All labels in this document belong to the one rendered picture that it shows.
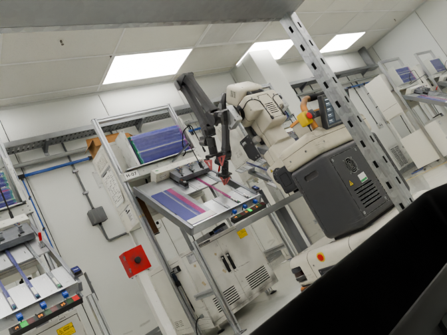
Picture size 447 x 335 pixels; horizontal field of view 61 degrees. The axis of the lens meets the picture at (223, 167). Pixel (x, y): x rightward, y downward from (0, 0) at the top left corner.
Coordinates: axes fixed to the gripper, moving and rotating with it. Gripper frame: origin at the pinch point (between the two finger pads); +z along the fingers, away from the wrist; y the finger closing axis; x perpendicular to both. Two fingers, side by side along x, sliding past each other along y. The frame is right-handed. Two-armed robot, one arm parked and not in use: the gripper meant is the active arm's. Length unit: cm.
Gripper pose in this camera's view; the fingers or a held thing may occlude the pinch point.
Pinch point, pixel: (225, 183)
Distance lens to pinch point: 307.6
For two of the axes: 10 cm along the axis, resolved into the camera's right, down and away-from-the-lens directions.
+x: 6.9, 2.7, -6.8
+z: 0.0, 9.3, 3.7
